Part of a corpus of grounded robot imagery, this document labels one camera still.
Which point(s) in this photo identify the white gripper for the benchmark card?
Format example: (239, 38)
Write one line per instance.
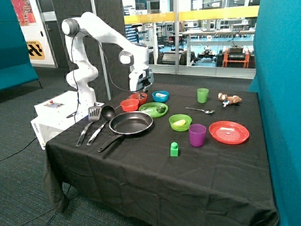
(141, 80)

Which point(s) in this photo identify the green toy capsicum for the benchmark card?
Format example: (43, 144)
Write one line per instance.
(161, 109)

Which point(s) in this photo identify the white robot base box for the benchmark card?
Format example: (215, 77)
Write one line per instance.
(56, 115)

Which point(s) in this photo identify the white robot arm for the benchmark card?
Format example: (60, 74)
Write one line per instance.
(132, 54)

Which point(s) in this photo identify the green plate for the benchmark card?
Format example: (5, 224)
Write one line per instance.
(150, 108)

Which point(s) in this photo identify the red plate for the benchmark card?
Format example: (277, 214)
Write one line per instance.
(229, 132)

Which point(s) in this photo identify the rear red bowl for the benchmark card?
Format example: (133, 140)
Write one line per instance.
(136, 96)

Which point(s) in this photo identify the red bowl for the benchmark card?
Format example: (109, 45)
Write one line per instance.
(136, 96)
(129, 105)

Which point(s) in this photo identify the white toy food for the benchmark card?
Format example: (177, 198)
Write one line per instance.
(160, 95)

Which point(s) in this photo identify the blue bowl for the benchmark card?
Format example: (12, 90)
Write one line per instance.
(160, 99)

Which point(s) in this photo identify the front red bowl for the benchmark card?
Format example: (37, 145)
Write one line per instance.
(129, 105)

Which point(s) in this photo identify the black frying pan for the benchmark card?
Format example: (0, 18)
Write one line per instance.
(127, 124)

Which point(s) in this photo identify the black ladle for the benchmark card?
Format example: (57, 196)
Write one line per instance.
(107, 113)

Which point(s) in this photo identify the green bowl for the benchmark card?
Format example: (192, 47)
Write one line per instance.
(177, 117)

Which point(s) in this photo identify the yellow toy food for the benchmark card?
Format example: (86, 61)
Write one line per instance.
(180, 122)

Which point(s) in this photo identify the black slotted spatula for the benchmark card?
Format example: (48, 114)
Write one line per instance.
(94, 114)

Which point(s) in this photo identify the green cup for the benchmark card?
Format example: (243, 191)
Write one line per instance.
(202, 94)

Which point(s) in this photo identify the black tablecloth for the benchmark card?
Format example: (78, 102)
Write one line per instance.
(212, 185)

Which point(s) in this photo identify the green toy block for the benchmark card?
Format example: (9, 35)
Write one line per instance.
(174, 149)

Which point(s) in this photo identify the black tripod stand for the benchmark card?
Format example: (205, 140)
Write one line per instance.
(136, 26)

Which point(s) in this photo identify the purple cup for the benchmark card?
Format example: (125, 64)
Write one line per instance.
(197, 133)

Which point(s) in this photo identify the metal spoon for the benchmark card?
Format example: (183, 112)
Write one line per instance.
(205, 111)

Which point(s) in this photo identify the brown plush toy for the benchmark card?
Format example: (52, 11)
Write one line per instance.
(229, 100)

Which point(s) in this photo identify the yellow black sign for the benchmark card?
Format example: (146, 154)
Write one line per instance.
(35, 50)

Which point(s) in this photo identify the teal sofa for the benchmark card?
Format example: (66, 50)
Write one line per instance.
(15, 66)

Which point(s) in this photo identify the teal partition panel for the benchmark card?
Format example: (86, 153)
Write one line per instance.
(277, 48)

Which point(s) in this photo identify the red wall poster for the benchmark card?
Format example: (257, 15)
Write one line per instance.
(24, 12)

